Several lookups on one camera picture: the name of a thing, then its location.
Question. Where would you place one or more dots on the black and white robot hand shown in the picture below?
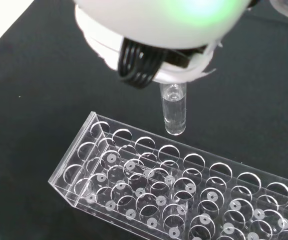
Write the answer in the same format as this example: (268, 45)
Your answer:
(158, 22)

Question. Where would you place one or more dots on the clear acrylic test tube rack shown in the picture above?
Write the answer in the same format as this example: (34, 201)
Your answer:
(183, 190)

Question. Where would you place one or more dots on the clear glass vessel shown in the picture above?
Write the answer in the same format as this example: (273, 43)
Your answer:
(287, 6)

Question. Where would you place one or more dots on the black bench cloth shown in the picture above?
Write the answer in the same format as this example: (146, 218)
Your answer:
(33, 112)

